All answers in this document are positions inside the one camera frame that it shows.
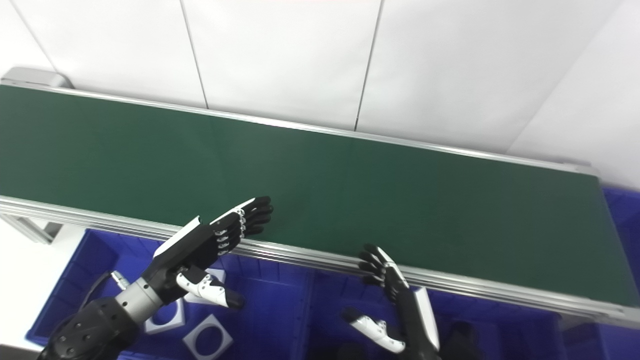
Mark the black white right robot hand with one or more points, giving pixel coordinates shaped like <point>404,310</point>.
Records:
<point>415,325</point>

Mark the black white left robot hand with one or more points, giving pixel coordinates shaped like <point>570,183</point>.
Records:
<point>192,250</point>

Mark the white square part round hole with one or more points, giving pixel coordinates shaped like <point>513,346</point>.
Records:
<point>177,320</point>
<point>216,275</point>
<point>210,320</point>

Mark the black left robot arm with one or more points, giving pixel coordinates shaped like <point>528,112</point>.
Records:
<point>95,325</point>

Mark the large black part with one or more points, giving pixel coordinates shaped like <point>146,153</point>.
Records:
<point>462,342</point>

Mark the green conveyor belt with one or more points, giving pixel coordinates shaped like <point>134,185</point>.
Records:
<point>350,200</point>
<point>475,287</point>

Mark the blue plastic bin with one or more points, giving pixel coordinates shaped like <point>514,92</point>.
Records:
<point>510,330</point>
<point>625,215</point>
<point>270,320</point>

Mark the aluminium conveyor leg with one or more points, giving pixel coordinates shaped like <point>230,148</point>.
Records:
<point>50,232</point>

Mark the grey conveyor end cover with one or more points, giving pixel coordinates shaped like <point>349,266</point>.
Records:
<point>35,76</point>

